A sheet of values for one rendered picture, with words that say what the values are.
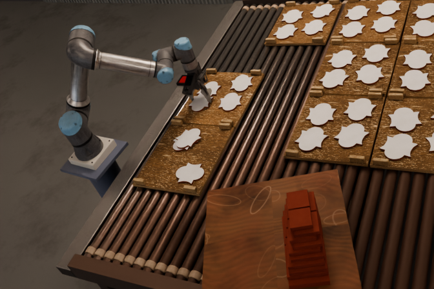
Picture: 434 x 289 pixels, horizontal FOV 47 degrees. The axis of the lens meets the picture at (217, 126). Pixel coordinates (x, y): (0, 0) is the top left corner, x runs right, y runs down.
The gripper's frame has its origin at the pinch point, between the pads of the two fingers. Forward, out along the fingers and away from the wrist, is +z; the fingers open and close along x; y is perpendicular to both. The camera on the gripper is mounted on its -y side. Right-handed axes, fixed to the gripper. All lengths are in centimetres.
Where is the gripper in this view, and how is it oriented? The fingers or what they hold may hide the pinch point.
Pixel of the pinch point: (200, 101)
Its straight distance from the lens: 253.2
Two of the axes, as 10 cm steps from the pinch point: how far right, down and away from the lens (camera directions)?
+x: -8.7, -0.8, 4.8
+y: 4.1, -6.5, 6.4
